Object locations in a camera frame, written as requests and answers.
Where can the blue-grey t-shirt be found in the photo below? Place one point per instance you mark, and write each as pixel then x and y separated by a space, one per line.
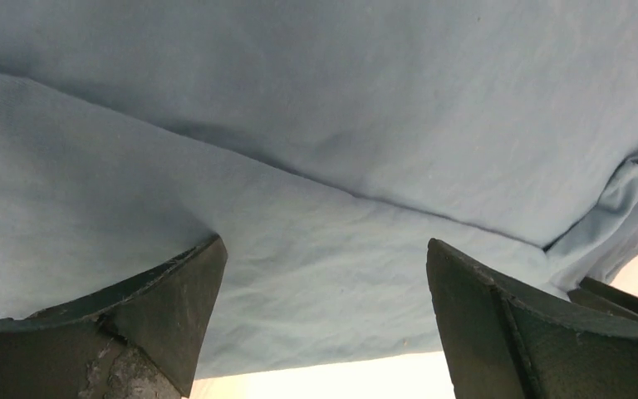
pixel 326 142

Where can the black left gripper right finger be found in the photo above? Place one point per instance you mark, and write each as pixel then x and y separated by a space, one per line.
pixel 503 338

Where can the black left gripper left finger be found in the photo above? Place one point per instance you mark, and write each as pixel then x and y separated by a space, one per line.
pixel 138 338

